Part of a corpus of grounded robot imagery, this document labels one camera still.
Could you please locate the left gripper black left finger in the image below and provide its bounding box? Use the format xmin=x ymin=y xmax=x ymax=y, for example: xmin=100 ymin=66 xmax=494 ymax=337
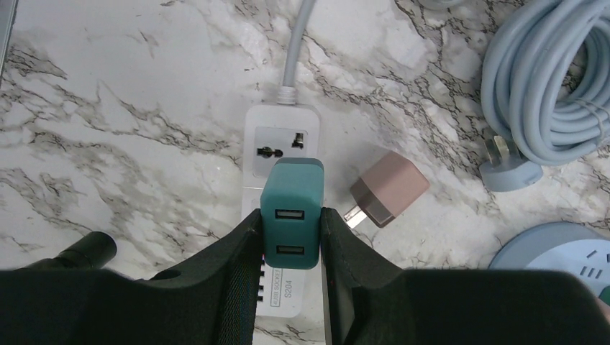
xmin=1 ymin=211 xmax=263 ymax=344

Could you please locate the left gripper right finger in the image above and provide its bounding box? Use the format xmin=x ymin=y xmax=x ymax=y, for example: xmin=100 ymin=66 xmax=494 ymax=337
xmin=320 ymin=208 xmax=609 ymax=344

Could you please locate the brown plug adapter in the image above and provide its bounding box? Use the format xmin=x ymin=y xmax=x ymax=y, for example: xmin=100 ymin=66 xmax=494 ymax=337
xmin=344 ymin=151 xmax=430 ymax=229

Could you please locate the teal plug adapter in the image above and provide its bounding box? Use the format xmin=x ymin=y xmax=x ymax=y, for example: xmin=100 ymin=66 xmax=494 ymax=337
xmin=260 ymin=157 xmax=324 ymax=270

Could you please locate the round blue power strip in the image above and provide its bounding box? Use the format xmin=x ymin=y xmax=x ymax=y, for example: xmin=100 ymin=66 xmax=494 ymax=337
xmin=489 ymin=221 xmax=609 ymax=297

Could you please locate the green plug adapter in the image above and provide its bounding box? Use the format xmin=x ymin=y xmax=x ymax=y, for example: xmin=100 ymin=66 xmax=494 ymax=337
xmin=598 ymin=285 xmax=610 ymax=307

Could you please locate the black table clamp knob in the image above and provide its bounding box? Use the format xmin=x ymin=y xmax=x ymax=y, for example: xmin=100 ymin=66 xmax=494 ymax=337
xmin=24 ymin=231 xmax=117 ymax=270

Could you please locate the white power strip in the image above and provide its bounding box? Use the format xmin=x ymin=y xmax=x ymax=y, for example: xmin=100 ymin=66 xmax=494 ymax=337
xmin=241 ymin=104 xmax=320 ymax=318

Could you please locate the blue coiled cable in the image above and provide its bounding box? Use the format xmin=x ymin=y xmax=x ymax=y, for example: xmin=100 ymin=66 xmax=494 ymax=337
xmin=478 ymin=0 xmax=610 ymax=194

